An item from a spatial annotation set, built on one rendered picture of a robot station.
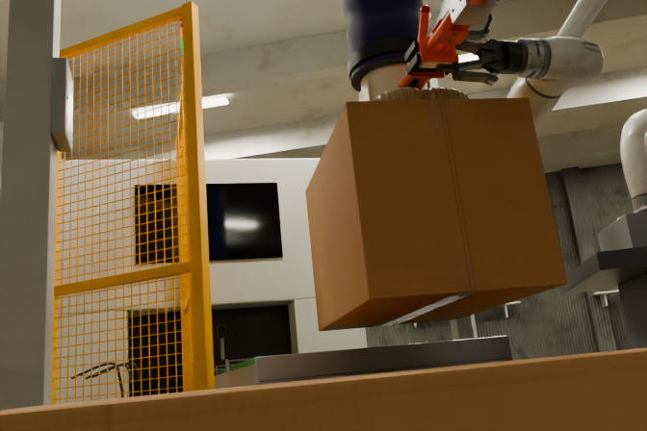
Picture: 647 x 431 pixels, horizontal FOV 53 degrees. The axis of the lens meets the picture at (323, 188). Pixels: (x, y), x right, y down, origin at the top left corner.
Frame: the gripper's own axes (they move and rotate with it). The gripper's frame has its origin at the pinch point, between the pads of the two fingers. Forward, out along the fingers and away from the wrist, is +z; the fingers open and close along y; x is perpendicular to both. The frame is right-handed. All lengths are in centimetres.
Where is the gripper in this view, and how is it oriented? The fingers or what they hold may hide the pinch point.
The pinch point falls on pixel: (433, 54)
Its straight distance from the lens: 147.7
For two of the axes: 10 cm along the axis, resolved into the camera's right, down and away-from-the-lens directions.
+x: -2.3, 3.0, 9.3
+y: 0.9, 9.6, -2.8
